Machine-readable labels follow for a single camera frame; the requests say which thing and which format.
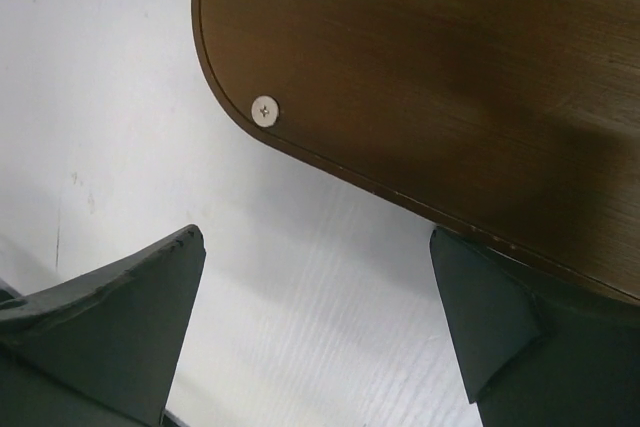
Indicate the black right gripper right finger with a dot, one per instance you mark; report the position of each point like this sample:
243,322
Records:
534,350

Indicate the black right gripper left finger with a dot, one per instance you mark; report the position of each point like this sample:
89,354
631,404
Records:
101,349

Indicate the brown oval wooden tray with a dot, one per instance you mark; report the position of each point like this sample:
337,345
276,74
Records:
512,122

